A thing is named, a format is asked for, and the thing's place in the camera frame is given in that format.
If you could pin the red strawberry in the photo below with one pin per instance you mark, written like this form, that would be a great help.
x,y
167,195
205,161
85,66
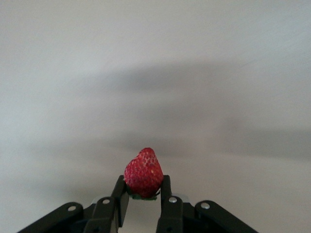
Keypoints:
x,y
143,172

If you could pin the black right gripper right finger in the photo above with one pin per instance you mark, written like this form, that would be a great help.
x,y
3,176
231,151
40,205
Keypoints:
x,y
170,213

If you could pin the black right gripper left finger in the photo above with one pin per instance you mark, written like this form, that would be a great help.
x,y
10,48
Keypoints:
x,y
120,194

